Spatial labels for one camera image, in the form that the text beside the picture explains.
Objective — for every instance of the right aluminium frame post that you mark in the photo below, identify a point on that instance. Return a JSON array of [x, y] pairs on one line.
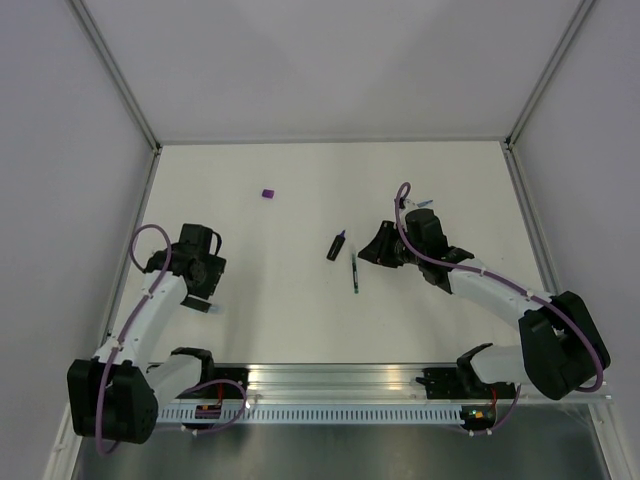
[[578, 18]]

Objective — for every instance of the aluminium frame post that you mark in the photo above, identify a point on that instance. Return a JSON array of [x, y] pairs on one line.
[[97, 41], [578, 18]]

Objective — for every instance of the green pen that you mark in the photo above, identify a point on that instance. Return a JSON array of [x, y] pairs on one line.
[[355, 274]]

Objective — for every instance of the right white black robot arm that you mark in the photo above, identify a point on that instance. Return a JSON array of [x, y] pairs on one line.
[[560, 349]]

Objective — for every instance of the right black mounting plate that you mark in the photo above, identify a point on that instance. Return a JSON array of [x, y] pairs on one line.
[[443, 383]]

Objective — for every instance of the white slotted cable duct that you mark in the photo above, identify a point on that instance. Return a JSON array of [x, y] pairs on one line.
[[300, 414]]

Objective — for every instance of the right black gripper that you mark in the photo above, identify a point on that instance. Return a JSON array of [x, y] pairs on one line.
[[377, 250]]

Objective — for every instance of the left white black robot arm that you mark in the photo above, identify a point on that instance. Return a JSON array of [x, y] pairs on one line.
[[116, 395]]

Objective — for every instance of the black purple highlighter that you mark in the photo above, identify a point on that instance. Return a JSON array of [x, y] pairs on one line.
[[336, 246]]

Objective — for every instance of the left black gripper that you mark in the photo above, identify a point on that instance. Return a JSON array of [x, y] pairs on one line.
[[214, 268]]

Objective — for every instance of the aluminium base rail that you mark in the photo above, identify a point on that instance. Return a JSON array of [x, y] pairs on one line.
[[333, 383]]

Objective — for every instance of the left aluminium frame post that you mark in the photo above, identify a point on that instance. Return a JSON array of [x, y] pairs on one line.
[[97, 41]]

